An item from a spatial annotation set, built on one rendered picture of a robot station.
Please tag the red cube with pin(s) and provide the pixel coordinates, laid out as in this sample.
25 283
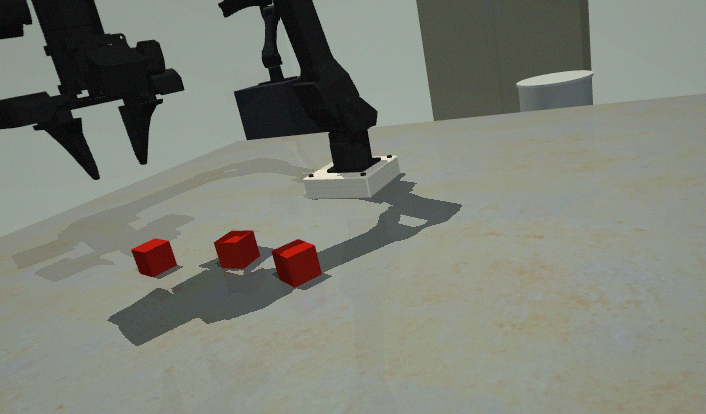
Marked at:
296 262
154 257
237 249

